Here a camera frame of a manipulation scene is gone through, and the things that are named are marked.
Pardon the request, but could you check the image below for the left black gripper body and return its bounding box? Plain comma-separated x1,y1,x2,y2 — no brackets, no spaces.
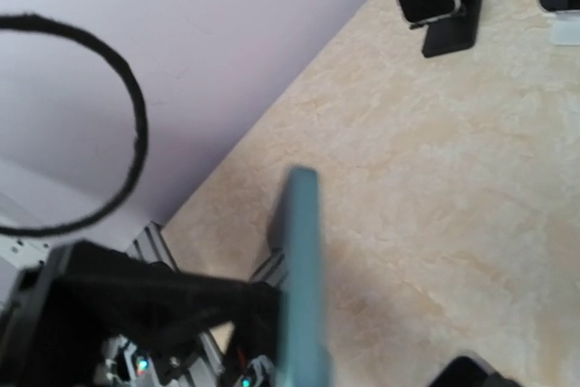
1,241,254,386

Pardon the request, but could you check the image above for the teal phone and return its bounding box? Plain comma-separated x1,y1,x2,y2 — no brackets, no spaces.
267,166,332,386

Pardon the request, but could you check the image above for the black folding phone stand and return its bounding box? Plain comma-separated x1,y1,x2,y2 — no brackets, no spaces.
410,0,483,58

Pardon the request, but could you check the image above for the white folding phone stand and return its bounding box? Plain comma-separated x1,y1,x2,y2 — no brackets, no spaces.
549,12,580,46

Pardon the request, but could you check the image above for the centre bottom blue phone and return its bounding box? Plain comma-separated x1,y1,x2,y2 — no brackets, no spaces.
428,355,521,387

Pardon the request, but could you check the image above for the front aluminium rail frame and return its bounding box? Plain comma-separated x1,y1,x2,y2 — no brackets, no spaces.
122,243,287,386

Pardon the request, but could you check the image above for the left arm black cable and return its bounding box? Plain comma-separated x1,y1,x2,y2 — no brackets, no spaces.
0,11,150,239

